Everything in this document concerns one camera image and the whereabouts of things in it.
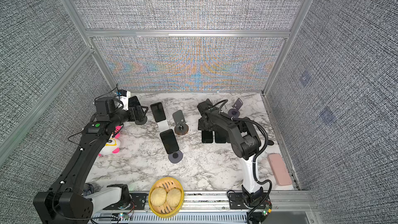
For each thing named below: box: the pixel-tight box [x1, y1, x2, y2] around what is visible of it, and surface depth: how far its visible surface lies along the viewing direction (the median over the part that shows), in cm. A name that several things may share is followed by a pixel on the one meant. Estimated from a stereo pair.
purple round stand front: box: [167, 149, 184, 164], surface depth 89 cm
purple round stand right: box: [228, 98, 244, 118], surface depth 105 cm
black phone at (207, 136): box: [201, 130, 213, 144], surface depth 97 cm
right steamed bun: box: [165, 187, 182, 208], surface depth 71 cm
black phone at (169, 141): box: [159, 128, 180, 154], surface depth 81 cm
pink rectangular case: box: [267, 153, 293, 187], surface depth 82 cm
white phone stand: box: [157, 119, 170, 134], surface depth 102 cm
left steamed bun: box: [150, 187, 167, 207], surface depth 71 cm
